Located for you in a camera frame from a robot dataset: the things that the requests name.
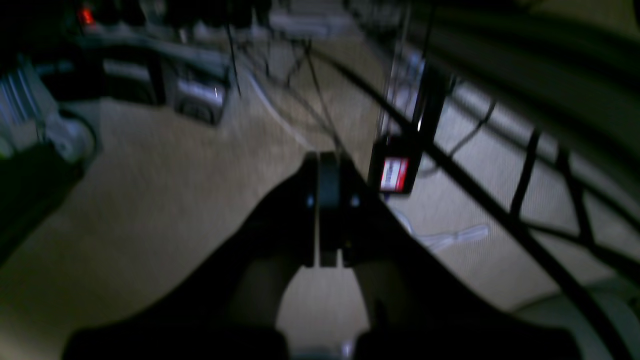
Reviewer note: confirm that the grey equipment case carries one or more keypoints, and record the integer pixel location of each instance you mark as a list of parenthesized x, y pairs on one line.
[(201, 99)]

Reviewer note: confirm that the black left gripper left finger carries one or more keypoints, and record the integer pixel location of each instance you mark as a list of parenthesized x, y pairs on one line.
[(226, 309)]

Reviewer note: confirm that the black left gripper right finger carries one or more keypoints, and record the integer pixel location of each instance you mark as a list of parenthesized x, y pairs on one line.
[(416, 308)]

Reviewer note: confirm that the black box with red label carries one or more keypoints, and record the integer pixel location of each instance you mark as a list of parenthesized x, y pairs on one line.
[(394, 165)]

